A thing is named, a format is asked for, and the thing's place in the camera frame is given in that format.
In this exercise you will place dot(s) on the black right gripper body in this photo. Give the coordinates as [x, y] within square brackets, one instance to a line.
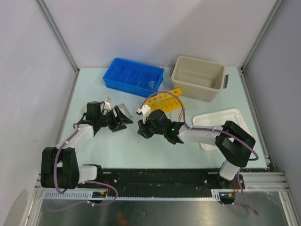
[148, 129]

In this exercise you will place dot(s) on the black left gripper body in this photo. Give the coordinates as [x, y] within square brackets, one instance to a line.
[108, 119]

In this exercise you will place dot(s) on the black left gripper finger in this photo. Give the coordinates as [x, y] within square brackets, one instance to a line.
[120, 118]
[118, 128]

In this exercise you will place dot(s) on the clear glass funnel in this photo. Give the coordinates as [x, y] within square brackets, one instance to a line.
[152, 85]

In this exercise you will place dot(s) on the wire gauze with ceramic centre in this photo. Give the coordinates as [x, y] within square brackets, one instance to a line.
[124, 110]

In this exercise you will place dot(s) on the wooden test tube holder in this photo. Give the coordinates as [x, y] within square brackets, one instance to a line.
[181, 117]

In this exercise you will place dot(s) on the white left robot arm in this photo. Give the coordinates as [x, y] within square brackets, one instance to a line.
[59, 164]

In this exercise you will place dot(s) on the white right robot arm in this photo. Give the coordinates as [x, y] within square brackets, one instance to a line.
[235, 144]

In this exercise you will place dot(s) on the white porcelain evaporating dish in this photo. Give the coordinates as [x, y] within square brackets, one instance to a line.
[84, 109]

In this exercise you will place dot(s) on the yellow test tube rack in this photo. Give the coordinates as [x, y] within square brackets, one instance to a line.
[164, 102]

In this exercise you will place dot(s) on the blue plastic divided bin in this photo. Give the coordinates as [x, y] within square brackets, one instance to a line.
[124, 75]

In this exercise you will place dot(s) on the white plastic lid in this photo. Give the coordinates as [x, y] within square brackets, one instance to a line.
[219, 118]

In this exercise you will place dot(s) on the beige plastic storage box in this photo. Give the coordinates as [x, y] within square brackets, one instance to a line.
[198, 78]

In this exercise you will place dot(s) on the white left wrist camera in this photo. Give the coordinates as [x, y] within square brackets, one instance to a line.
[106, 106]

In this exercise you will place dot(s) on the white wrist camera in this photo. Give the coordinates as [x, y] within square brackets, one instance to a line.
[106, 106]
[144, 109]

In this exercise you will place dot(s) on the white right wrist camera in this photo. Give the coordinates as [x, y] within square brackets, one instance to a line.
[144, 109]

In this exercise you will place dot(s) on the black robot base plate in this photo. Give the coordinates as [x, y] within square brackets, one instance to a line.
[163, 181]

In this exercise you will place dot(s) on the aluminium frame rail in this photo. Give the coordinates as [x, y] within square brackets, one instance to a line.
[265, 181]
[38, 181]

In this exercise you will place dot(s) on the slotted cable duct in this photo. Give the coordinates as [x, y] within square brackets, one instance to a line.
[96, 195]

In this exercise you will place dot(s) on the aluminium frame rail right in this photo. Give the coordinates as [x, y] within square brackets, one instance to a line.
[265, 181]

